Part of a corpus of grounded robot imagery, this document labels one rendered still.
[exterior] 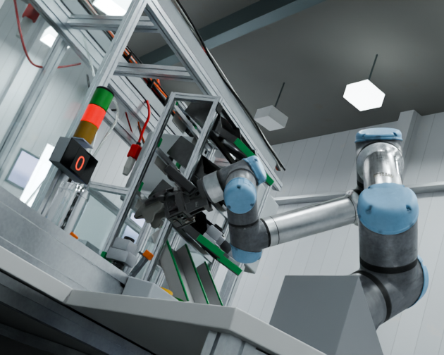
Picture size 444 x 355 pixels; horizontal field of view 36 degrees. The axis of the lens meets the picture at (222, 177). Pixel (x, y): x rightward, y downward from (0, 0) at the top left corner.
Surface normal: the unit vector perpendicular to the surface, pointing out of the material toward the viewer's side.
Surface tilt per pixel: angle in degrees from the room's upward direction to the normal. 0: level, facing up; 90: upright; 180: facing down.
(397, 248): 127
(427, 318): 90
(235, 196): 131
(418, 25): 180
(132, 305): 90
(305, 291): 90
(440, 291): 90
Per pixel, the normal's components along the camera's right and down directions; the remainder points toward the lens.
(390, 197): -0.12, -0.87
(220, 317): -0.73, -0.48
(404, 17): -0.34, 0.88
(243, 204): -0.06, 0.36
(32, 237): 0.86, 0.15
